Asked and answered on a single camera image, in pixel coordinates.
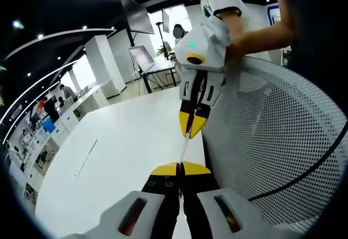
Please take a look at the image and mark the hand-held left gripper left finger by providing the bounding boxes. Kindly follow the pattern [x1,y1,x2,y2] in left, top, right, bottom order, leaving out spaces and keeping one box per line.
[62,161,182,239]

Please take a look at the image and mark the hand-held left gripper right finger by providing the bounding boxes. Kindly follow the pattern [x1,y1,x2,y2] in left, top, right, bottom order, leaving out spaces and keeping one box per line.
[181,161,300,239]

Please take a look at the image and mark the clear resealable plastic bag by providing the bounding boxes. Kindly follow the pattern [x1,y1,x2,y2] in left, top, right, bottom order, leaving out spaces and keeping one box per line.
[178,130,191,167]

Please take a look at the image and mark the person's right hand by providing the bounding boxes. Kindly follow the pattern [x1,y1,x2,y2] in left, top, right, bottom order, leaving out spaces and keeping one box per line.
[226,31,250,62]

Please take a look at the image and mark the white desk with black legs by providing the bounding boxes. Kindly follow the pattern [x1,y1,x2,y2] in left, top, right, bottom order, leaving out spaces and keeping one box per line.
[138,59,178,94]

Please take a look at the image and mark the black screen stand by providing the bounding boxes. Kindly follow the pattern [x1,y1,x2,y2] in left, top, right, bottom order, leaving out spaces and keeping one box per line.
[155,21,170,60]

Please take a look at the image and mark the small hanging screen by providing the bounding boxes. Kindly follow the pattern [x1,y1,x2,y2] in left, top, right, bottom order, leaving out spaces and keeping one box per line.
[162,8,171,34]

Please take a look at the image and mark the computer monitor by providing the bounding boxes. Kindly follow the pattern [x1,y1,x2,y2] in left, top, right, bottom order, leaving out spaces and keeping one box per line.
[128,45,156,73]

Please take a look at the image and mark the large hanging screen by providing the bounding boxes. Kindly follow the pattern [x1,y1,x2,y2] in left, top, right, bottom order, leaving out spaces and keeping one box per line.
[118,0,156,35]

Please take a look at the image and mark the person's dark shirt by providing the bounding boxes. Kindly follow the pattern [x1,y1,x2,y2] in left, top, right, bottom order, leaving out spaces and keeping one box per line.
[276,0,348,89]

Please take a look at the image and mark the long white counter cabinets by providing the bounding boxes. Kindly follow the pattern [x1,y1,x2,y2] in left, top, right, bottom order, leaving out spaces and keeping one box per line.
[5,78,114,204]

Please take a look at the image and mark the blue storage box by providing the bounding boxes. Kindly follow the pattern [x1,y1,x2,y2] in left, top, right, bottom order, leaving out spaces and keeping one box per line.
[43,117,56,134]

